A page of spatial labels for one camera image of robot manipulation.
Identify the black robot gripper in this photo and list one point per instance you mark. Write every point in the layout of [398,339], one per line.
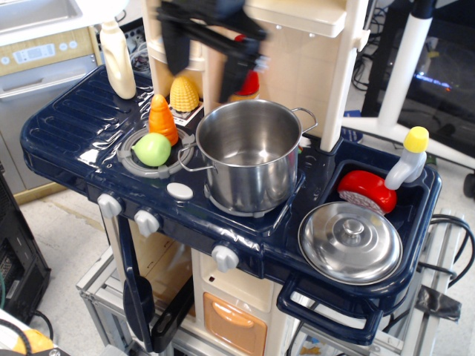
[184,21]

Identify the round steel pot lid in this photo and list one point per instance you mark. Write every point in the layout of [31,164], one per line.
[350,244]

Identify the stainless steel pot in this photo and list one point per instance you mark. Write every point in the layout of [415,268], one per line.
[250,155]

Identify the yellow toy corn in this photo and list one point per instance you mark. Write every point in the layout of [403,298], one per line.
[184,96]

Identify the red toy ketchup bottle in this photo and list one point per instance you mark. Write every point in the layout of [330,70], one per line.
[250,88]

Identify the orange toy carrot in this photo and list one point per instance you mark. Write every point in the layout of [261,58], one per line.
[161,120]

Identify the cream toy milk bottle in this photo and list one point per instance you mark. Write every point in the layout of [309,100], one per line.
[117,60]

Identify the cream toy kitchen shelf tower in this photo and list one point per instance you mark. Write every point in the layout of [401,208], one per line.
[311,48]

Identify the green toy pear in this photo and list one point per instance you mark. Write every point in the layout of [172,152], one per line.
[153,149]

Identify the grey oval button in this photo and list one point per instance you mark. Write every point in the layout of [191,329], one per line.
[179,191]

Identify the steel appliance with panel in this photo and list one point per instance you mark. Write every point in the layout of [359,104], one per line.
[33,73]

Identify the grey stove knob middle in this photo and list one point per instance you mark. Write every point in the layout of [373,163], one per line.
[147,223]

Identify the grey stove knob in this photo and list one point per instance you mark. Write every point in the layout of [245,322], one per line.
[225,258]
[109,206]
[147,223]

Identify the grey stove knob left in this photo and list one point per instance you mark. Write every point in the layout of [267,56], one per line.
[109,206]

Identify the red toy cheese wheel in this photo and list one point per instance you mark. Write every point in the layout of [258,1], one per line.
[367,190]

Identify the grey stove knob right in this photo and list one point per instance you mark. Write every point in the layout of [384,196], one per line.
[225,258]

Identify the grey toy faucet yellow knob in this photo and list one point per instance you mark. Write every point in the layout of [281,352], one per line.
[412,160]

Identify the navy toy kitchen counter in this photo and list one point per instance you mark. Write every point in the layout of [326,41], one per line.
[77,139]

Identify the orange toy drawer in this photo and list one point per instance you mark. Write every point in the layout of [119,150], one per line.
[237,328]

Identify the navy toy oven door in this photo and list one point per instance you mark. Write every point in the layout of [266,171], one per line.
[138,299]

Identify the black computer case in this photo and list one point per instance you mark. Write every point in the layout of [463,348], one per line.
[25,274]

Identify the yellow object bottom left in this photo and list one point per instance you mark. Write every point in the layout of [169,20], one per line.
[38,342]

